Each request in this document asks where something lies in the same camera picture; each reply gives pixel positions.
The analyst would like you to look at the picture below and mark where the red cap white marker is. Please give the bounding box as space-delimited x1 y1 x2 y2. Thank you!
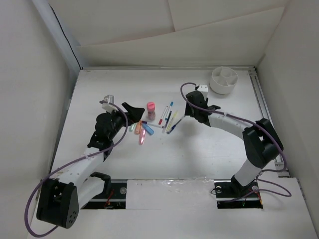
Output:
159 106 168 125

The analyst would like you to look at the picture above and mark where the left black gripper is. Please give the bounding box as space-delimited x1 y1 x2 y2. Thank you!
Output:
106 103 144 140

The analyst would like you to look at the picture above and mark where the blue highlighter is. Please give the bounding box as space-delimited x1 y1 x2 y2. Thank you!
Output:
142 123 154 135

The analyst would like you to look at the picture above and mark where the purple cap white marker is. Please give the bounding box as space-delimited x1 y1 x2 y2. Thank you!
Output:
142 120 164 128

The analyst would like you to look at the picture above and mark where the pink cap small bottle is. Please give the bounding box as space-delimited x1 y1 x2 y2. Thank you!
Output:
147 102 156 120

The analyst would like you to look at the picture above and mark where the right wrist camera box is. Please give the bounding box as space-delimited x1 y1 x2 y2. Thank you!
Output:
195 84 209 100

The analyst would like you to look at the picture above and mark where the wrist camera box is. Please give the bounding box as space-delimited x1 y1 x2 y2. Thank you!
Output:
100 95 117 113
195 84 209 100

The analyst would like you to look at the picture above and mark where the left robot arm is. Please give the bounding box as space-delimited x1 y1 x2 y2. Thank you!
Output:
36 101 145 229

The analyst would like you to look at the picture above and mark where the green highlighter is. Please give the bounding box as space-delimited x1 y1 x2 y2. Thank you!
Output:
129 123 136 132

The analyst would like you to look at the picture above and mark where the dark blue pen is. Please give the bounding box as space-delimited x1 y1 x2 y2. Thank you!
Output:
163 111 172 133

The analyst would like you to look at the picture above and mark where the blue cap white marker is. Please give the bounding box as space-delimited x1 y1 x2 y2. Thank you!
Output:
165 101 173 120

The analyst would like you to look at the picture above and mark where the yellow pen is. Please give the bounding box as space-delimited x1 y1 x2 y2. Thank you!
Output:
166 111 178 133

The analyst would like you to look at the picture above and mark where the pink highlighter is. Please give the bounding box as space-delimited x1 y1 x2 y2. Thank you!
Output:
139 128 146 145

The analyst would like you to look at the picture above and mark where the orange highlighter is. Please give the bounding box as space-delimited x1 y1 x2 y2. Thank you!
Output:
135 120 142 134

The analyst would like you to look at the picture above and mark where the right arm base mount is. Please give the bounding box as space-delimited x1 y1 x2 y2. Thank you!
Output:
210 180 263 209

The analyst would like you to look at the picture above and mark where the white divided pen holder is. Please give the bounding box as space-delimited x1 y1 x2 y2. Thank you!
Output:
209 66 238 95

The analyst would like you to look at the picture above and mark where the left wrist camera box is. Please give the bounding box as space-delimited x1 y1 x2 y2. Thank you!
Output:
100 95 117 113

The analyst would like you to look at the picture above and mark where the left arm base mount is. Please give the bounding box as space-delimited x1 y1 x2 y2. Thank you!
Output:
82 180 127 210

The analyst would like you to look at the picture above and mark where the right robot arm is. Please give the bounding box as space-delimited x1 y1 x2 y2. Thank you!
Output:
182 90 284 197

